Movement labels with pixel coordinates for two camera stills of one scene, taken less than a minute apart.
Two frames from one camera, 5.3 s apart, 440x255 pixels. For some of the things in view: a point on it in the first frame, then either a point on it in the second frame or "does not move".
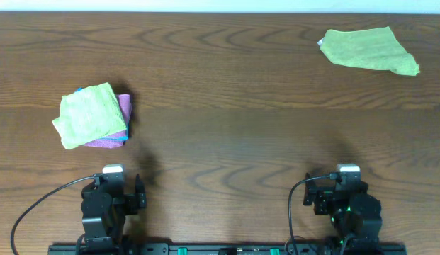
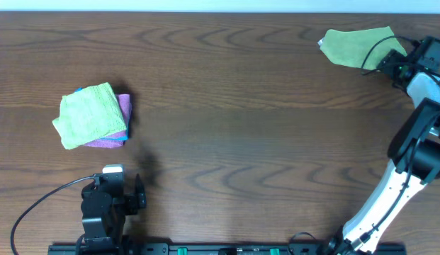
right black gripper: [324, 195] to [390, 62]
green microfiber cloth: [375, 48] does not move
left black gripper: [135, 198] does not move
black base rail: [219, 248] does not move
